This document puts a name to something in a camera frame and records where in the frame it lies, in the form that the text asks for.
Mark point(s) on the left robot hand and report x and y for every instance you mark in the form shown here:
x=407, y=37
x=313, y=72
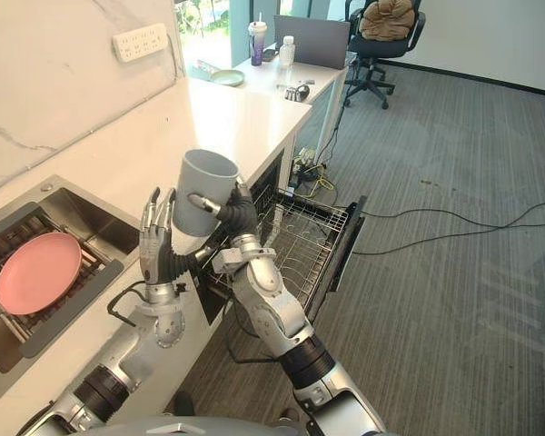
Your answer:
x=156, y=254

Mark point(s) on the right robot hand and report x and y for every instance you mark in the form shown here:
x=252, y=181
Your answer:
x=236, y=211

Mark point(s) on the grey cup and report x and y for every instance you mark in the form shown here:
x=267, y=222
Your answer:
x=202, y=193

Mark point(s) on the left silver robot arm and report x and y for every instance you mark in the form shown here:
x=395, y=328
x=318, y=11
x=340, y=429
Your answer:
x=118, y=359

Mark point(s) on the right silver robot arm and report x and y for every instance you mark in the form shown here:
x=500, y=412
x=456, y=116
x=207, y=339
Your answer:
x=290, y=327

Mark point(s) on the stainless steel sink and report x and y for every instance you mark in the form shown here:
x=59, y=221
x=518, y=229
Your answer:
x=45, y=272

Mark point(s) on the black dishwasher door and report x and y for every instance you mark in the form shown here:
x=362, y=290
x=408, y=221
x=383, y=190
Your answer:
x=347, y=245

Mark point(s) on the dark sink drain rack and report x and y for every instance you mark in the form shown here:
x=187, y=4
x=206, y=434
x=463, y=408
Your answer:
x=32, y=272

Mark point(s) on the purple drink cup with straw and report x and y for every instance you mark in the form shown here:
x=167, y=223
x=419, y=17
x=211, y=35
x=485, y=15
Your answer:
x=255, y=44

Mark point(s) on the white kitchen counter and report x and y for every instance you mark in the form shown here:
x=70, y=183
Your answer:
x=163, y=191

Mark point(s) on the floor power strip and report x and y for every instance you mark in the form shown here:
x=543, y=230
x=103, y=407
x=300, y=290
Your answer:
x=304, y=159

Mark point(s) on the pink plate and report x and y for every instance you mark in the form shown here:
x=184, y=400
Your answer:
x=38, y=274

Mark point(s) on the spare robot hand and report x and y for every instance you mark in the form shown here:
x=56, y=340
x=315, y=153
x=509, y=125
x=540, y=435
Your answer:
x=297, y=92

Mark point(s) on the green plate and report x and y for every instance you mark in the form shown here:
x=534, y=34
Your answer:
x=227, y=76

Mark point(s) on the white desk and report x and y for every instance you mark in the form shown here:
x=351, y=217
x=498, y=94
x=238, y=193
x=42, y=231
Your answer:
x=300, y=79

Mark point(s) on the clear plastic bottle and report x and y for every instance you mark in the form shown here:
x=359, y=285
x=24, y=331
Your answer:
x=287, y=51

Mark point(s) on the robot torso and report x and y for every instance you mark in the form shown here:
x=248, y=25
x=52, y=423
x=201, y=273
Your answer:
x=181, y=427

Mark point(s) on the grey laptop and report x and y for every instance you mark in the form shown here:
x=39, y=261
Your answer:
x=312, y=42

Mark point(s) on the white power strip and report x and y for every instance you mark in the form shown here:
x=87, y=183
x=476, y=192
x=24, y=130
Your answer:
x=140, y=42

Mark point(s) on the black office chair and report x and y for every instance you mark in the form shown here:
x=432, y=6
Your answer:
x=381, y=50

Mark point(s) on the brown cushion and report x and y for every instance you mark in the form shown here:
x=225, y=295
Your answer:
x=387, y=19

